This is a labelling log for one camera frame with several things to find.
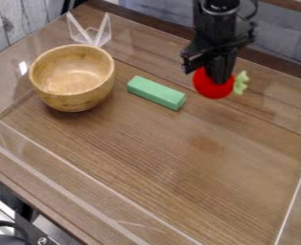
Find black metal table bracket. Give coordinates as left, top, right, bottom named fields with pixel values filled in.
left=14, top=213, right=58, bottom=245

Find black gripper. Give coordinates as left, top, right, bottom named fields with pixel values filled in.
left=180, top=12, right=255, bottom=85

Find clear acrylic tray walls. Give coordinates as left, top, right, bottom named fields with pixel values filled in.
left=0, top=17, right=301, bottom=245

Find green rectangular block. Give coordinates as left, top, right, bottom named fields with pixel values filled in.
left=126, top=76, right=186, bottom=111

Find red knitted fruit green leaf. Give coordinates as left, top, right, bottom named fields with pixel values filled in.
left=192, top=68, right=249, bottom=100

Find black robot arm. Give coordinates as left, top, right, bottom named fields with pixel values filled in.
left=180, top=0, right=257, bottom=85

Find wooden bowl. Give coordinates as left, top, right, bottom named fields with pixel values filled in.
left=29, top=44, right=114, bottom=112

